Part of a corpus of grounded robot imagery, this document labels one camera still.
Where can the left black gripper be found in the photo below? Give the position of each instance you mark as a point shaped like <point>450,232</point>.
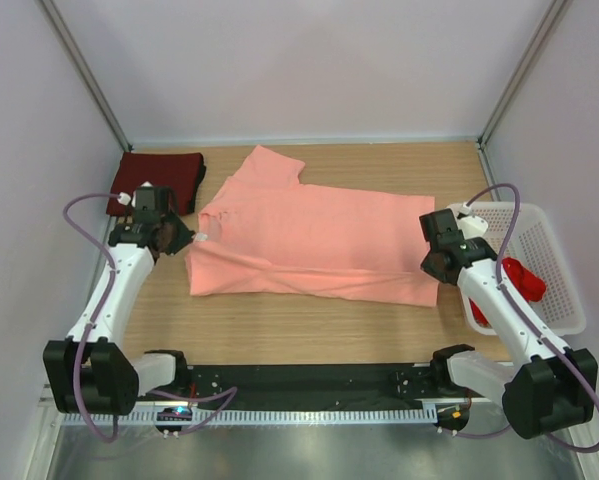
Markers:
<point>183,238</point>

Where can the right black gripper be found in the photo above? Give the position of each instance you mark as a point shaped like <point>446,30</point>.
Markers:
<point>426,266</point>

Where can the pink t-shirt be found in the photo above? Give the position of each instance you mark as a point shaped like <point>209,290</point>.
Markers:
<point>267,232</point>

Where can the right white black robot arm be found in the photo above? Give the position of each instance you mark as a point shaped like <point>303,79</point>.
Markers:
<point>549,386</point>

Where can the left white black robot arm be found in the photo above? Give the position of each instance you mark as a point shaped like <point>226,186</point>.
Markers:
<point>87,371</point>

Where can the folded dark red t-shirt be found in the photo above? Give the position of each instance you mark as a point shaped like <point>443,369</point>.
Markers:
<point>171,170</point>

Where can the folded black t-shirt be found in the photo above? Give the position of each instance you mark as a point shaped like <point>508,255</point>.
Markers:
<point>198,175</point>

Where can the white plastic basket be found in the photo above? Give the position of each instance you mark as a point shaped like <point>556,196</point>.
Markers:
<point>533,244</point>

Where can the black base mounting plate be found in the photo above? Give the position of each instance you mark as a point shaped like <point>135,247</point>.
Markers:
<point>314,388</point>

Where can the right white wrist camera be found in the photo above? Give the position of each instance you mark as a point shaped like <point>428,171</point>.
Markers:
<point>471,225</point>

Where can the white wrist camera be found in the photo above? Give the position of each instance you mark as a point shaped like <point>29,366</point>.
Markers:
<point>471,225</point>
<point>130,199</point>

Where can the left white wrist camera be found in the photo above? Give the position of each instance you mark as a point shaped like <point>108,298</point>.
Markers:
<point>130,199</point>

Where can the white slotted cable duct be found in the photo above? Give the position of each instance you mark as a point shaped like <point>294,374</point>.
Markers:
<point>156,415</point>

